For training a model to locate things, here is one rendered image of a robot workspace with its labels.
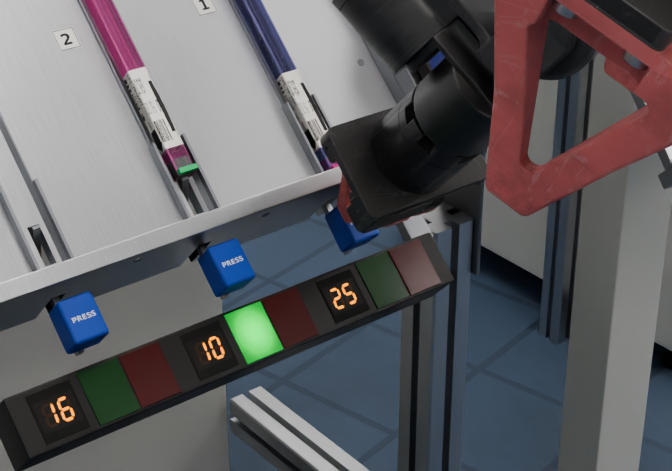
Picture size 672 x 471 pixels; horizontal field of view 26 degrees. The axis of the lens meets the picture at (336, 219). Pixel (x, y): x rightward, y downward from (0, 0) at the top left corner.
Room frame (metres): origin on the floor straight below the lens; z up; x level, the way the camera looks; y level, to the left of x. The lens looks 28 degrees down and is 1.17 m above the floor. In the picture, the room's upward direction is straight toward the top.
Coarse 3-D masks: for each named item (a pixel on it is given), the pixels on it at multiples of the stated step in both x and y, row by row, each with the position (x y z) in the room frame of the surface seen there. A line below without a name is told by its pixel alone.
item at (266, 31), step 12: (240, 0) 0.99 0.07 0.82; (252, 0) 0.99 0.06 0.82; (252, 12) 0.98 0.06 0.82; (264, 12) 0.99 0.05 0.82; (252, 24) 0.98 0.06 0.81; (264, 24) 0.98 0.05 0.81; (264, 36) 0.97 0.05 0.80; (276, 36) 0.98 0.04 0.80; (264, 48) 0.97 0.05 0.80; (276, 48) 0.97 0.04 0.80; (276, 60) 0.96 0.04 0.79; (288, 60) 0.96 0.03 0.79; (276, 72) 0.96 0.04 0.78; (324, 156) 0.92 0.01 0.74; (324, 168) 0.92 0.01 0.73
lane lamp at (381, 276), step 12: (384, 252) 0.90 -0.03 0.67; (360, 264) 0.88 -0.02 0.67; (372, 264) 0.89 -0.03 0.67; (384, 264) 0.89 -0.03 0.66; (372, 276) 0.88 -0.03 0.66; (384, 276) 0.88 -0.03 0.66; (396, 276) 0.89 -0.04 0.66; (372, 288) 0.87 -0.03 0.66; (384, 288) 0.87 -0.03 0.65; (396, 288) 0.88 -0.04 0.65; (384, 300) 0.87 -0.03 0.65; (396, 300) 0.87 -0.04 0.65
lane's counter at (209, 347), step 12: (216, 324) 0.81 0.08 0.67; (180, 336) 0.79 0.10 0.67; (192, 336) 0.79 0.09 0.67; (204, 336) 0.80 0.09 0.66; (216, 336) 0.80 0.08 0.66; (192, 348) 0.79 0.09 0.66; (204, 348) 0.79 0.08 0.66; (216, 348) 0.79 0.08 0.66; (228, 348) 0.80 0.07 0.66; (192, 360) 0.78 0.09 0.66; (204, 360) 0.78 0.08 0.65; (216, 360) 0.79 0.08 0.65; (228, 360) 0.79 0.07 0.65; (204, 372) 0.78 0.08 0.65; (216, 372) 0.78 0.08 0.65
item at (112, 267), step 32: (288, 192) 0.87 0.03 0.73; (320, 192) 0.89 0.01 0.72; (192, 224) 0.82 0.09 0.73; (224, 224) 0.83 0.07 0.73; (256, 224) 0.87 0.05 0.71; (288, 224) 0.92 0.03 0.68; (96, 256) 0.78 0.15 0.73; (128, 256) 0.79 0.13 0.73; (160, 256) 0.82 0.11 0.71; (192, 256) 0.87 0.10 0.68; (0, 288) 0.74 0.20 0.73; (32, 288) 0.75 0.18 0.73; (64, 288) 0.77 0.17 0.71; (96, 288) 0.81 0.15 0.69; (0, 320) 0.76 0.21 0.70
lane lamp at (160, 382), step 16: (144, 352) 0.77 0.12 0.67; (160, 352) 0.78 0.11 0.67; (128, 368) 0.76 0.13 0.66; (144, 368) 0.76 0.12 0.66; (160, 368) 0.77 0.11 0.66; (144, 384) 0.76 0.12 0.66; (160, 384) 0.76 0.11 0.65; (176, 384) 0.76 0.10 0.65; (144, 400) 0.75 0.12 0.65; (160, 400) 0.75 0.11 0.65
